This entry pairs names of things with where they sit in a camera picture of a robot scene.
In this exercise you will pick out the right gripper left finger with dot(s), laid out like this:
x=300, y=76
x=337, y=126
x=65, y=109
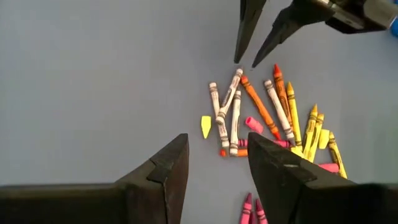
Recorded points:
x=93, y=205

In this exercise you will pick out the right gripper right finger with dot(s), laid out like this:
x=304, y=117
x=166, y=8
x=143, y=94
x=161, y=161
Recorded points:
x=311, y=199

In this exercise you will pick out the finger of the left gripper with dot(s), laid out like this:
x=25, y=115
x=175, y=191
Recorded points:
x=295, y=15
x=248, y=25

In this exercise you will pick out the blue plastic basket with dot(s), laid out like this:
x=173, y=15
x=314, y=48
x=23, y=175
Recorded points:
x=395, y=31

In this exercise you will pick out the yellow crayon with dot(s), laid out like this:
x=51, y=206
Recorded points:
x=335, y=152
x=317, y=130
x=292, y=105
x=311, y=124

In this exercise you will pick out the white crayon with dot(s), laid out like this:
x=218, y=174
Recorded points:
x=235, y=124
x=231, y=90
x=276, y=105
x=214, y=96

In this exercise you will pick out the pink eraser cap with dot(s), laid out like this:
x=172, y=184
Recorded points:
x=254, y=125
x=331, y=168

